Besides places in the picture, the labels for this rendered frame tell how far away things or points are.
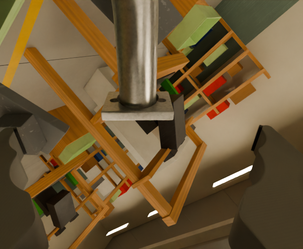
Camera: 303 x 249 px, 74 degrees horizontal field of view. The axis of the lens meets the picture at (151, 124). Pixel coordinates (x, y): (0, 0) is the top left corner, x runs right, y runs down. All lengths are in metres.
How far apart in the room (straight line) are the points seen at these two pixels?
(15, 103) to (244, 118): 6.33
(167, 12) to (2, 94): 0.16
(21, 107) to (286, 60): 6.08
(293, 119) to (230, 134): 1.66
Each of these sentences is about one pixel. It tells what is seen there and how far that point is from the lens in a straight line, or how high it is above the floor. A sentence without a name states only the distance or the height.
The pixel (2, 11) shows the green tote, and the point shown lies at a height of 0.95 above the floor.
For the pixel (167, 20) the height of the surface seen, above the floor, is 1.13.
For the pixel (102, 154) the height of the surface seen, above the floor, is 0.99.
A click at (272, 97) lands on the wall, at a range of 6.29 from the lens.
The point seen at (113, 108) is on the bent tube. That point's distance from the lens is 0.16.
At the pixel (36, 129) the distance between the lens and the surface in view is 0.22.
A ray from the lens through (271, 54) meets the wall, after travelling 6.11.
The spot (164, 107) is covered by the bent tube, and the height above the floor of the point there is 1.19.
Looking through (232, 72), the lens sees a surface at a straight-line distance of 5.61.
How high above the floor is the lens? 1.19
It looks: level
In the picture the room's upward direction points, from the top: 140 degrees clockwise
